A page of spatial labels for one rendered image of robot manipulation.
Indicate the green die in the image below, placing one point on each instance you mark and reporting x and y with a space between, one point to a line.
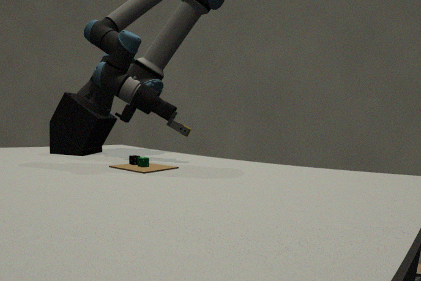
143 162

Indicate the tan square mat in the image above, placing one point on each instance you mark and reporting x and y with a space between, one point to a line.
152 168

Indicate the black die with white pips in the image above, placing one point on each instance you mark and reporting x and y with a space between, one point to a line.
133 159

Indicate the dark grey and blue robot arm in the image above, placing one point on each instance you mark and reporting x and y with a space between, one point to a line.
121 46

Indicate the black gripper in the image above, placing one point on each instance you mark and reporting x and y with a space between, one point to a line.
142 97

